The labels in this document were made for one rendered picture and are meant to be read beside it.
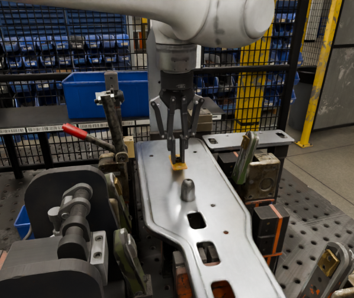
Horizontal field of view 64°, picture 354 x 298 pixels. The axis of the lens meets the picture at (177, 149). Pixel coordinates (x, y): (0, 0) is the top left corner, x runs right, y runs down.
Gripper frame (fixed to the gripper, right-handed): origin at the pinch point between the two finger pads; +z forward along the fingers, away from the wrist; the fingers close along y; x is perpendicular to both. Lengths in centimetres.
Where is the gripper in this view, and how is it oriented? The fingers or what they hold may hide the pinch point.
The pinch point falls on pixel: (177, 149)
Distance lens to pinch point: 73.0
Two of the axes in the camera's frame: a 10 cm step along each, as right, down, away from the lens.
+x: -1.9, -4.4, 8.8
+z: 0.1, 8.9, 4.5
